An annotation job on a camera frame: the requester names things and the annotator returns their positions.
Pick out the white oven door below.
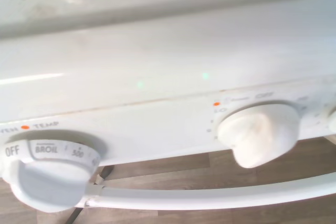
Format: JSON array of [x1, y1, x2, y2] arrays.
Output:
[[83, 166, 336, 212]]

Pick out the white burner knob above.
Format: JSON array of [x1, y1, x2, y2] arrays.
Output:
[[215, 100, 301, 169], [325, 104, 336, 136]]

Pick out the white electric stove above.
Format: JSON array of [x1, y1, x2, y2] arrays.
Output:
[[0, 0, 336, 167]]

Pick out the large white oven temperature knob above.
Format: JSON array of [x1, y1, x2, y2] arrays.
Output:
[[0, 129, 109, 214]]

